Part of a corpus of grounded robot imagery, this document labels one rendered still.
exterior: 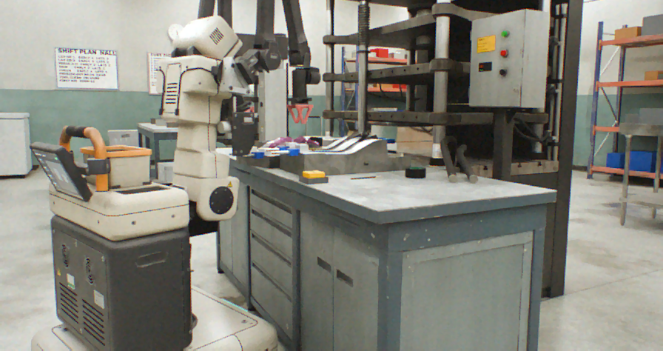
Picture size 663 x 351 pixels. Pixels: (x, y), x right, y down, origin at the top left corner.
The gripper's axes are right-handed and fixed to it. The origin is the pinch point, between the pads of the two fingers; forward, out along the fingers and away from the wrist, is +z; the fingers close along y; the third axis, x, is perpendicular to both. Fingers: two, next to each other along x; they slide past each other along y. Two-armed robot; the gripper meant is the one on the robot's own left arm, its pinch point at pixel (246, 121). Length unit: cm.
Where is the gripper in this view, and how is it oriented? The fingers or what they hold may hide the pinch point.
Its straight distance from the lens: 225.1
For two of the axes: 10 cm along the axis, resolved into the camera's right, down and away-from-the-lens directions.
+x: -6.1, 5.1, -6.1
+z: 2.9, 8.5, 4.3
